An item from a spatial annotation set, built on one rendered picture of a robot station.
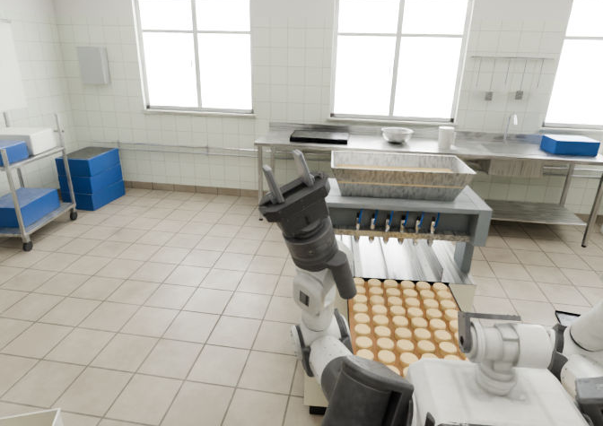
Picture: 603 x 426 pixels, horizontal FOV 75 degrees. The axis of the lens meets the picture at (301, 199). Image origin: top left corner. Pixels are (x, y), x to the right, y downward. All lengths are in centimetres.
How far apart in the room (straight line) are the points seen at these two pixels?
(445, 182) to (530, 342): 103
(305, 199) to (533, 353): 41
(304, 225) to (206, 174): 458
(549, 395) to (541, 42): 436
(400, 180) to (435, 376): 100
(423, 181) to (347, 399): 110
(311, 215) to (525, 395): 45
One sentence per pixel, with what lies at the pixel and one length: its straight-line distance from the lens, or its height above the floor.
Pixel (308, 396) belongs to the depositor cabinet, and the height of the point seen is 14.
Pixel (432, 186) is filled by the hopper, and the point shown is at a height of 125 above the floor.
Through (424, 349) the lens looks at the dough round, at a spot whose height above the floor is 92.
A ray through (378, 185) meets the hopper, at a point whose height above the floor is 124.
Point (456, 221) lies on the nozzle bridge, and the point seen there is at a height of 109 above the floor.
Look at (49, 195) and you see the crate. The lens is 467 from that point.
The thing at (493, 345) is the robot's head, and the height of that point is 133.
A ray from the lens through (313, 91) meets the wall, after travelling 466.
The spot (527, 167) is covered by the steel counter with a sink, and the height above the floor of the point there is 75.
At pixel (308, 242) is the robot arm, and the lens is 65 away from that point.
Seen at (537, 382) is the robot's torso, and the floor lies 123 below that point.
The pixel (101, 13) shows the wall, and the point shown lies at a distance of 555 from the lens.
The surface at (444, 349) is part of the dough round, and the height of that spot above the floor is 92.
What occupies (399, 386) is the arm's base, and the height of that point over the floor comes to 124.
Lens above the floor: 174
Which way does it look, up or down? 20 degrees down
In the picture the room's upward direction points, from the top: 1 degrees clockwise
